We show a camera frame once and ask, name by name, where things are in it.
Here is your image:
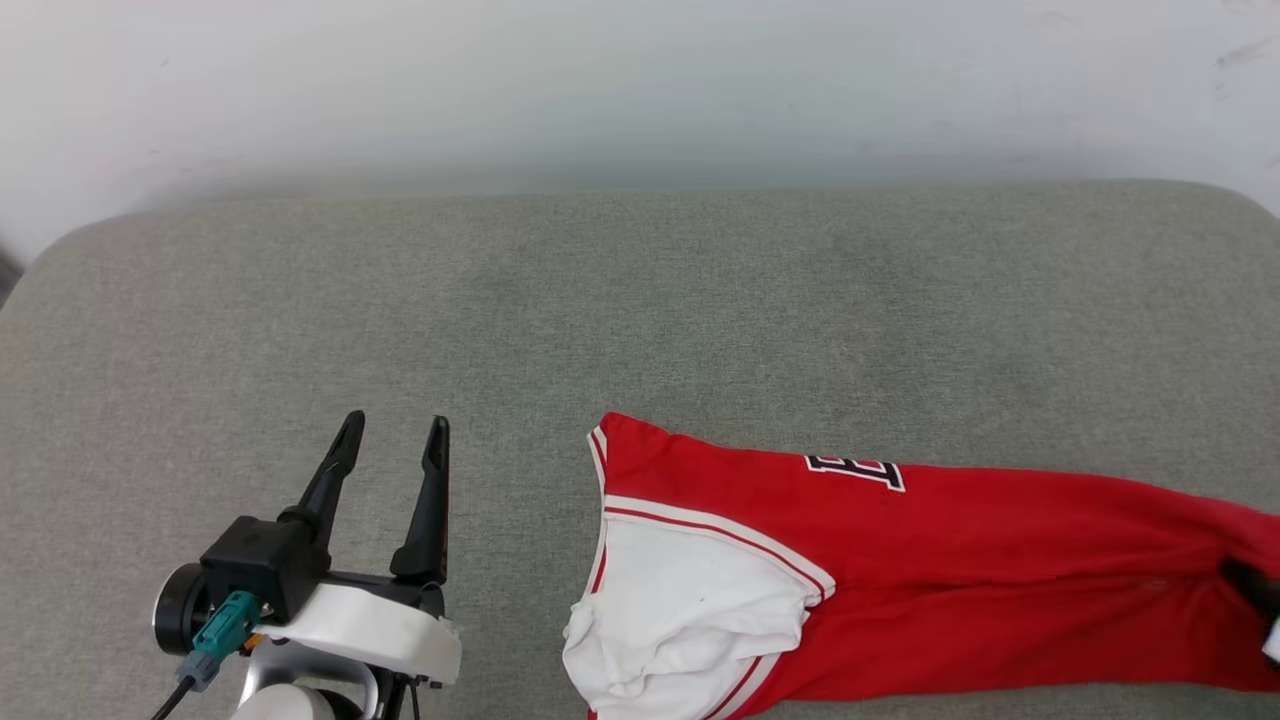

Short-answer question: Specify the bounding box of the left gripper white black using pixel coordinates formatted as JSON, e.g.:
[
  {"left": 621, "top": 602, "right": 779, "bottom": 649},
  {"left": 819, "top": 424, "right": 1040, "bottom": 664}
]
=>
[{"left": 152, "top": 410, "right": 464, "bottom": 687}]

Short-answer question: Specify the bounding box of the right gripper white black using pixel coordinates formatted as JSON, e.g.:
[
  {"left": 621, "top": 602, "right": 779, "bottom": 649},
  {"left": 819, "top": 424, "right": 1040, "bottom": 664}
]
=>
[{"left": 1220, "top": 558, "right": 1280, "bottom": 667}]

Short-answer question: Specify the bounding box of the red and white basketball jersey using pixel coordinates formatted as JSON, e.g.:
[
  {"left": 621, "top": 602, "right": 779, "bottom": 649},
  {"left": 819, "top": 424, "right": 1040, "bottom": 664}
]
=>
[{"left": 560, "top": 411, "right": 1280, "bottom": 720}]

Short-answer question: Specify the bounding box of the grey fabric sofa cushion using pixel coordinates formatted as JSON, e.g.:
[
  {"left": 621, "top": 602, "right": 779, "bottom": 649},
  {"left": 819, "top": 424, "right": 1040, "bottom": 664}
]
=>
[{"left": 0, "top": 180, "right": 1280, "bottom": 720}]

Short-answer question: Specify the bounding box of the black camera cable teal plug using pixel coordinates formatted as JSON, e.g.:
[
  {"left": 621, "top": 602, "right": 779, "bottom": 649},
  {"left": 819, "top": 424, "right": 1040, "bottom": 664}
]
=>
[{"left": 150, "top": 590, "right": 263, "bottom": 720}]

